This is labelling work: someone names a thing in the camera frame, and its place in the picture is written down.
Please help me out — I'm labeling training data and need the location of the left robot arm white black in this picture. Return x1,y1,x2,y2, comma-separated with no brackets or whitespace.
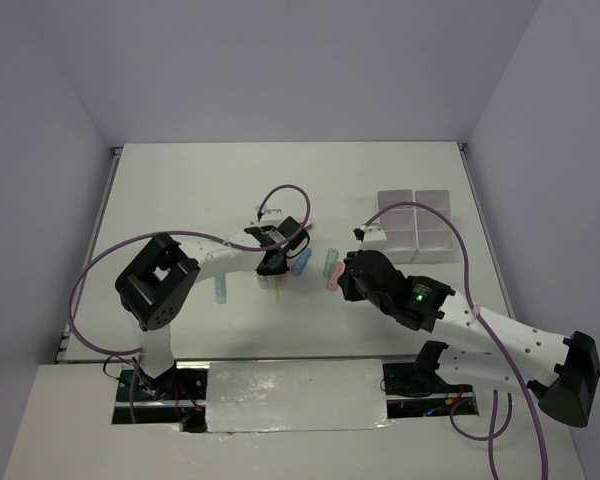
115,217,310,399

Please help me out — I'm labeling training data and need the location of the blue correction tape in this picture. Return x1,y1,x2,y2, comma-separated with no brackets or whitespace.
291,248,312,276

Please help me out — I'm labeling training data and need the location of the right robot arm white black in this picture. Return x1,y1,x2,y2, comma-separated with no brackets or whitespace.
337,250,600,428

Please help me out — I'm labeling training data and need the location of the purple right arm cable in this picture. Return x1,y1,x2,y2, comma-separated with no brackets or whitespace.
362,201,549,480

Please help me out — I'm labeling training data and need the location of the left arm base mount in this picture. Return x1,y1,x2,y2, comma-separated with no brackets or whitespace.
111,368,208,433

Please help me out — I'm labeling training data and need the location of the orange highlighter marker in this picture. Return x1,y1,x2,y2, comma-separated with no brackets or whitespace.
257,275,276,290

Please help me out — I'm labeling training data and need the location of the blue highlighter marker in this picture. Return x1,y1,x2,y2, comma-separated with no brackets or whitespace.
214,274,227,305

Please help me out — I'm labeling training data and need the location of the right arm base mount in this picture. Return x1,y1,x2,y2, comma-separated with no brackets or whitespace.
380,362,478,419

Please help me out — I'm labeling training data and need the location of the white compartment organizer box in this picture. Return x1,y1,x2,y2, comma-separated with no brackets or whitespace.
377,189,455,264

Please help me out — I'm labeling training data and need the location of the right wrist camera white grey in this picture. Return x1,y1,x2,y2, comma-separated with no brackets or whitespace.
353,225,388,250

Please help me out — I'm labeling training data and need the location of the silver foil covered panel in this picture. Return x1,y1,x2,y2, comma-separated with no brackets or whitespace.
205,359,390,433

